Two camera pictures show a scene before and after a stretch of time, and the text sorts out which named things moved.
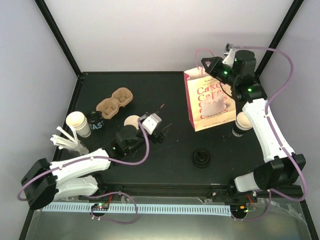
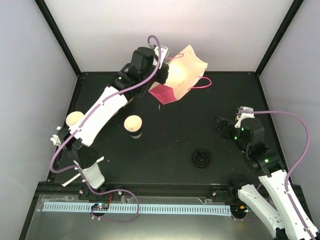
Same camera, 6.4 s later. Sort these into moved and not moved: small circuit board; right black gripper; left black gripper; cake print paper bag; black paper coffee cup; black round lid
Moved: right black gripper; cake print paper bag; left black gripper
Not moved: black paper coffee cup; small circuit board; black round lid
